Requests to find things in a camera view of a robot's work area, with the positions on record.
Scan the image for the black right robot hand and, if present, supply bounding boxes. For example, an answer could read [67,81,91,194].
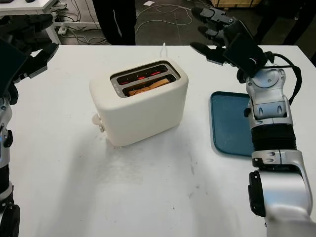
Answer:
[190,6,240,66]

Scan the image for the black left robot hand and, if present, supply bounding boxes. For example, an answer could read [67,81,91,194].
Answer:
[0,13,59,84]

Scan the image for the toast slice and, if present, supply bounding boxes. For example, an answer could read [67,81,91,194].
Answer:
[127,79,171,97]

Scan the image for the person in dark clothes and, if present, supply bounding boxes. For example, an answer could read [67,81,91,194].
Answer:
[254,0,316,46]

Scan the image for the person in black trousers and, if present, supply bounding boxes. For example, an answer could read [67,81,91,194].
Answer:
[92,0,136,46]

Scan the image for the white two-slot toaster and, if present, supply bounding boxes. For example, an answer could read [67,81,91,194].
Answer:
[89,59,190,149]

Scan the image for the wooden pallet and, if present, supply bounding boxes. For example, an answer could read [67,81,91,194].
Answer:
[213,0,262,7]

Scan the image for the white desk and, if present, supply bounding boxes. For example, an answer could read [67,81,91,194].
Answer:
[0,0,62,45]

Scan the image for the blue plastic tray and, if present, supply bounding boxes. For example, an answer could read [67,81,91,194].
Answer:
[209,91,255,157]

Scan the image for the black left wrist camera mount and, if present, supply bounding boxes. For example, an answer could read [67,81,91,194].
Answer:
[0,37,28,86]

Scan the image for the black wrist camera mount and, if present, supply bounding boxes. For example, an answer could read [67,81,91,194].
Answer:
[0,37,28,86]
[223,19,269,78]

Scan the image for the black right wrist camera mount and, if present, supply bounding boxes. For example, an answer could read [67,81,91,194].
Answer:
[223,19,269,78]

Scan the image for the tangled cables under desk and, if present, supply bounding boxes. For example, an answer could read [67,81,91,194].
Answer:
[53,0,110,45]

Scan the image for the white looped floor cable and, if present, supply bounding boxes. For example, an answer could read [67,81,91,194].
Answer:
[135,0,194,32]

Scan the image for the white toaster power cable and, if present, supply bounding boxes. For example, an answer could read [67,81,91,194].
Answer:
[160,42,170,61]

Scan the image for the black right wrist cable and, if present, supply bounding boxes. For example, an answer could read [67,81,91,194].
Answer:
[261,51,303,104]

